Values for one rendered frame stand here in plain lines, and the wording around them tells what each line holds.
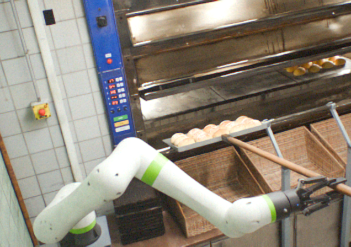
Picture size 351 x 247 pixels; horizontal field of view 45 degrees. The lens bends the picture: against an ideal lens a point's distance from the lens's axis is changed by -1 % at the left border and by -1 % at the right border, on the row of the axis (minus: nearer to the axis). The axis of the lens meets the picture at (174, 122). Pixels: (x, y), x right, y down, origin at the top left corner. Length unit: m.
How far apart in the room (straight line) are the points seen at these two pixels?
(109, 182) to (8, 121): 1.43
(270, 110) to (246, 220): 1.88
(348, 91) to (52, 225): 2.55
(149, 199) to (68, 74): 0.89
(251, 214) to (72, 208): 0.60
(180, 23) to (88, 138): 0.92
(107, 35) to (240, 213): 1.51
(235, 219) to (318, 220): 1.80
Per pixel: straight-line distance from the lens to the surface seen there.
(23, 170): 2.83
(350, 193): 1.48
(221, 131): 2.42
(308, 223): 3.09
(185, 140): 2.36
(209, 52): 2.80
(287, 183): 2.70
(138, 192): 2.68
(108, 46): 2.55
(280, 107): 3.20
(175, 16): 2.67
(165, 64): 2.71
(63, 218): 1.57
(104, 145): 2.80
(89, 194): 1.41
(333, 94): 3.43
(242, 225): 1.36
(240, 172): 3.08
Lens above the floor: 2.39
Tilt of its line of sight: 26 degrees down
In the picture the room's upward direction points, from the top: 8 degrees counter-clockwise
